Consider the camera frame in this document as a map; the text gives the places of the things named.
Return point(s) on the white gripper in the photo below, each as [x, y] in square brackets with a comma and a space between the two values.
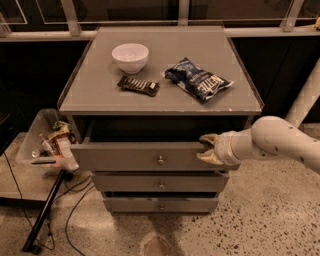
[222, 148]

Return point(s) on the grey top drawer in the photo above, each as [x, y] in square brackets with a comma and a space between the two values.
[136, 145]

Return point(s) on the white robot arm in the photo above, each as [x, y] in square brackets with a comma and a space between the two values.
[271, 137]

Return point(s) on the grey drawer cabinet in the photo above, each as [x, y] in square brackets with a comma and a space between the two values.
[92, 93]

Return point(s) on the grey middle drawer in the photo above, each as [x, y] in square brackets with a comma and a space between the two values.
[134, 182]

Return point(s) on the blue chip bag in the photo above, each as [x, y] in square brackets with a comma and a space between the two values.
[201, 84]

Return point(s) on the dark chocolate bar wrapper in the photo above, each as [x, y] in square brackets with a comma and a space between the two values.
[139, 86]

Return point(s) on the white ceramic bowl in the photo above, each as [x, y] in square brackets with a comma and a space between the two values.
[130, 57]

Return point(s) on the snack packages in bin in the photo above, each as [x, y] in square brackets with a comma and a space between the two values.
[58, 142]

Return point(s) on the clear plastic bin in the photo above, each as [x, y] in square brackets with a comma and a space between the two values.
[31, 152]

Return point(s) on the black metal stand leg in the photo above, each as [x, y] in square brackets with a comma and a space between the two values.
[45, 209]

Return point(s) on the metal window railing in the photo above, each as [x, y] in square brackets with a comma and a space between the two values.
[61, 20]

